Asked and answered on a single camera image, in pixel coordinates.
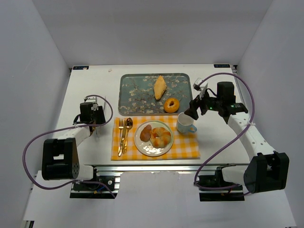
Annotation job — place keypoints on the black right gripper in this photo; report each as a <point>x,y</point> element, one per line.
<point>196,107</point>

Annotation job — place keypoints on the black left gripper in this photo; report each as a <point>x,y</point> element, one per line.
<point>99,118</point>

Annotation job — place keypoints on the round twisted bread roll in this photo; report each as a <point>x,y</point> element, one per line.
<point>160,137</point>

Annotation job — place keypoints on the small brown bread piece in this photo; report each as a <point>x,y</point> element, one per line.
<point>146,133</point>

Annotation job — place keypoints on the silver metal tongs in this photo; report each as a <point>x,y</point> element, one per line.
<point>99,130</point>

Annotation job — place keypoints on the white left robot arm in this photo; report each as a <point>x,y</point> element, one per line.
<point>60,156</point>

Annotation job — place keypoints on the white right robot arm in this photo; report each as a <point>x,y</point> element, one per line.
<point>268,169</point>

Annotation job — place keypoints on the orange glazed donut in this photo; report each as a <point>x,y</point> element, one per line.
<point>171,105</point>

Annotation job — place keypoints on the yellow checkered placemat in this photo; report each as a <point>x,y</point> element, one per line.
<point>185,146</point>

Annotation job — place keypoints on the gold fork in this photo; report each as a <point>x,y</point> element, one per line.
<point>121,127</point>

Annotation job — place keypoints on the gold knife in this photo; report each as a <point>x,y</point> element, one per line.
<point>123,137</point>

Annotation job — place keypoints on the long flat pastry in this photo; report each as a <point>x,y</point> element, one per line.
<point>159,87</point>

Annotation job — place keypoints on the gold spoon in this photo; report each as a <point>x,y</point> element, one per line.
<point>129,125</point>

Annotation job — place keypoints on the white round plate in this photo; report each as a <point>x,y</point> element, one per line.
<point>147,148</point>

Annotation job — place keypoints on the blue label sticker left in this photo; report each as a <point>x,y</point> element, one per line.
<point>80,67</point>

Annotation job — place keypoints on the blue label sticker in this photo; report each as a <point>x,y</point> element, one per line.
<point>221,65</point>
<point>80,67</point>

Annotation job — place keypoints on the blue floral tray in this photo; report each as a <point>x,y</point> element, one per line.
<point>146,94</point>

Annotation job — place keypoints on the blue label sticker right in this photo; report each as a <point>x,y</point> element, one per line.
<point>221,65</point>

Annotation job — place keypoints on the white mug blue handle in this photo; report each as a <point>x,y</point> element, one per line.
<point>185,124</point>

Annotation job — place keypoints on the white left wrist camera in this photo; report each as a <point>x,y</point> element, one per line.
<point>92,100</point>

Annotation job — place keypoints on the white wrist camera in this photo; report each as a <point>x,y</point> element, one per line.
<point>92,100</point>
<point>201,87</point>

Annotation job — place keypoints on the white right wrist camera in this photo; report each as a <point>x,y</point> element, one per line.
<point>201,87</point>

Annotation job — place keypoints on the aluminium table edge rail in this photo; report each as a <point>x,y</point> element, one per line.
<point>147,168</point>

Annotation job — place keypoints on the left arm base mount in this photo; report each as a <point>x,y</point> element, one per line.
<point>104,183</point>

